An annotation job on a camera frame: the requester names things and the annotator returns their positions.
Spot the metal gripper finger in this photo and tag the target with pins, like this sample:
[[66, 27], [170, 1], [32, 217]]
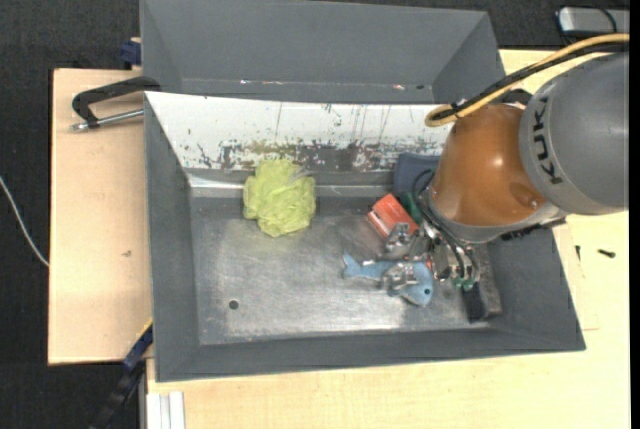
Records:
[[400, 278], [400, 239]]

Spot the orange-red box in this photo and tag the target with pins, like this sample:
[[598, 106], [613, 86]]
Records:
[[390, 212]]

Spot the blue toy whale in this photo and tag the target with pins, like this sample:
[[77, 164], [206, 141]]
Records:
[[365, 269]]

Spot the dark green flat block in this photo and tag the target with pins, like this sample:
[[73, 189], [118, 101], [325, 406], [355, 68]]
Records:
[[409, 203]]

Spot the dark blue cloth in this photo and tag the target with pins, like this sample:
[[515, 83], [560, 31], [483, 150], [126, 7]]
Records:
[[411, 167]]

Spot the grey metal bin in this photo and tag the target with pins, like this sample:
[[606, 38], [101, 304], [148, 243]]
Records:
[[300, 287]]

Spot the yellow-green mesh sponge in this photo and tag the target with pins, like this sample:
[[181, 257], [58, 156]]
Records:
[[280, 199]]

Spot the small black screw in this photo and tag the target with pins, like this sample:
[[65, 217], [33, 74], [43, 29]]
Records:
[[607, 253]]

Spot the pale wood board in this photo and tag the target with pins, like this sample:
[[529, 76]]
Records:
[[100, 242]]

